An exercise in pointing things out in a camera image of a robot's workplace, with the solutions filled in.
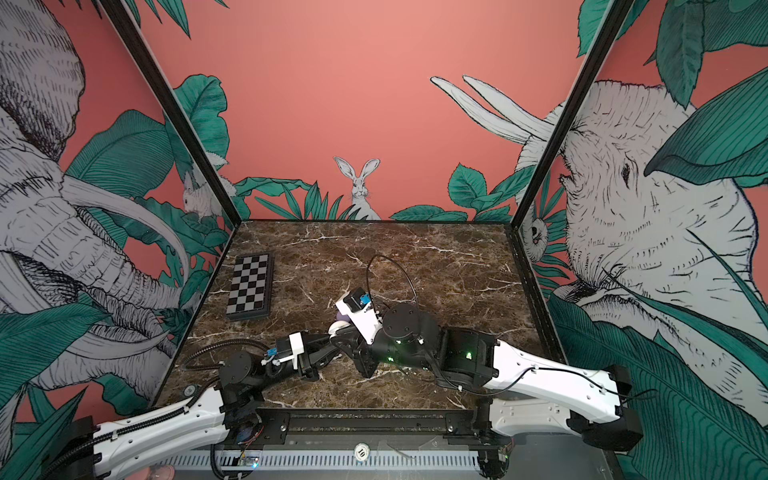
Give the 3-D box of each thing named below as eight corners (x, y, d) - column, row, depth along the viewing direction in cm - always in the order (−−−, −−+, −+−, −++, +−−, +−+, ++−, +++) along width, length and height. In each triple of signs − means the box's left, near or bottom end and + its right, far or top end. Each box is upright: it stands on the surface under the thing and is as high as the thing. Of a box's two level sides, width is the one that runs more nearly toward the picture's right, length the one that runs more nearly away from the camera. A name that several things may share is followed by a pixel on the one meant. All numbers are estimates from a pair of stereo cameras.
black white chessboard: (230, 323, 94) (224, 316, 91) (239, 263, 110) (235, 256, 106) (271, 316, 96) (266, 309, 93) (274, 258, 112) (271, 250, 108)
